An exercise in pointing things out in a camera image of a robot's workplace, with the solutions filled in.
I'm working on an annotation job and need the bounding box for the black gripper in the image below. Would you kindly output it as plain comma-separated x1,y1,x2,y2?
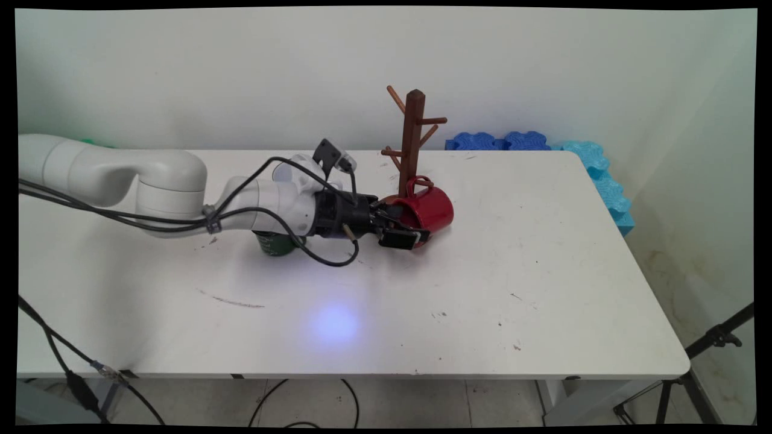
314,190,431,250

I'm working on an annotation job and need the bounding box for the red enamel mug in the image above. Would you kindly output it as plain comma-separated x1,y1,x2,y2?
380,175,455,249

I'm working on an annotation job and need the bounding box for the brown wooden mug tree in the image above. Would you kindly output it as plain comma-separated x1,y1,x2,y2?
380,85,449,254

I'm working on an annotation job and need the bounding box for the dark blue foam piece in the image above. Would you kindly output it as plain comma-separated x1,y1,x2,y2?
504,131,552,151
445,132,505,151

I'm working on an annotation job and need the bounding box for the dark green enamel mug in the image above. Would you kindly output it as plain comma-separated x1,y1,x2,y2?
253,231,307,257

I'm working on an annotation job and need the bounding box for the white enamel mug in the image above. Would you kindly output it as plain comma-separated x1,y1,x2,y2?
272,159,300,185

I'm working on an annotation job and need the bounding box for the light blue foam piece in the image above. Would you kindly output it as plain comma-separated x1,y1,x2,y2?
552,141,635,237

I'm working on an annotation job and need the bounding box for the white table leg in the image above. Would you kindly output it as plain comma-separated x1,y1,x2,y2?
536,379,664,426

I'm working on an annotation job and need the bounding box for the black tripod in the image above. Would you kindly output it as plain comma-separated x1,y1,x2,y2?
613,303,756,425

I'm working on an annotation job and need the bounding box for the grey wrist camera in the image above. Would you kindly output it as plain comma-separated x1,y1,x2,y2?
312,139,358,178

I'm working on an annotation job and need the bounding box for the black floor cable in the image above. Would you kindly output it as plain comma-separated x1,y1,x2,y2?
247,379,361,429

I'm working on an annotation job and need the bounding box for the black cable with connector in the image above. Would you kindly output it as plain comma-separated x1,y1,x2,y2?
17,294,166,426

